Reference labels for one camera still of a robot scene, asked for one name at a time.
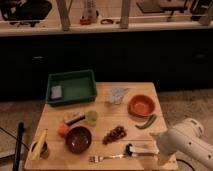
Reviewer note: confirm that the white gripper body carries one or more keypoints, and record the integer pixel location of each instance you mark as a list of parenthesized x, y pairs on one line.
[(165, 150)]

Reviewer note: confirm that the white black dish brush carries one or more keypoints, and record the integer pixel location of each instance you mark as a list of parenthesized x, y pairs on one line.
[(135, 151)]

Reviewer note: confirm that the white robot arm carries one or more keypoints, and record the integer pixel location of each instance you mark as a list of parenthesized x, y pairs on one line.
[(186, 138)]

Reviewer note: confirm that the clear plastic cup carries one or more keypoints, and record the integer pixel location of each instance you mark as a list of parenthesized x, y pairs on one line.
[(117, 94)]

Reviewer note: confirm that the green plastic cup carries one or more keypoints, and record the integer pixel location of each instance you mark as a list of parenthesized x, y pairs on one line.
[(91, 117)]

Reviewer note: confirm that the yellow black scrub brush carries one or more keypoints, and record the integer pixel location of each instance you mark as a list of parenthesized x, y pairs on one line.
[(72, 118)]

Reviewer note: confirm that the dark metal cup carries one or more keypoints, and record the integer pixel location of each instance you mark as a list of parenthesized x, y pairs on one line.
[(45, 152)]

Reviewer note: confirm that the green pepper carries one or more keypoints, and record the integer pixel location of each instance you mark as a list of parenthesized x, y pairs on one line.
[(148, 123)]

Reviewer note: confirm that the orange bowl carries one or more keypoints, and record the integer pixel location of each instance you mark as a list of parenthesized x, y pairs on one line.
[(141, 105)]

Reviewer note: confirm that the brown grape bunch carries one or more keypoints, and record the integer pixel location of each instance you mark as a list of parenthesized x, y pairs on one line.
[(114, 135)]

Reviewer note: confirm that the silver fork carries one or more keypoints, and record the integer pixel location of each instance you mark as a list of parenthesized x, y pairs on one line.
[(97, 158)]

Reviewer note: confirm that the dark red bowl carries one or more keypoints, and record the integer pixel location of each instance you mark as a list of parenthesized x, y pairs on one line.
[(78, 139)]

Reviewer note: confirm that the green plastic bin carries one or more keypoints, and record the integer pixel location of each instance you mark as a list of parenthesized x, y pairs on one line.
[(77, 87)]

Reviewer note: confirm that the orange carrot toy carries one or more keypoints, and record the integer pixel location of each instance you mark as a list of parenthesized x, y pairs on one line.
[(63, 130)]

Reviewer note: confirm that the grey sponge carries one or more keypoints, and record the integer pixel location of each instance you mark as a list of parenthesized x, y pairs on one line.
[(56, 92)]

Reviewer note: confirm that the red white object on shelf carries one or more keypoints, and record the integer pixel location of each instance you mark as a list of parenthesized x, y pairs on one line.
[(90, 13)]

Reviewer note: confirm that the black pole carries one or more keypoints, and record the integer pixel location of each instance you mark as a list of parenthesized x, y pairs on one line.
[(18, 147)]

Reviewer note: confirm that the black office chair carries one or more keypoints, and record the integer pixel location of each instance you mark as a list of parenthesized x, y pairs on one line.
[(30, 12)]

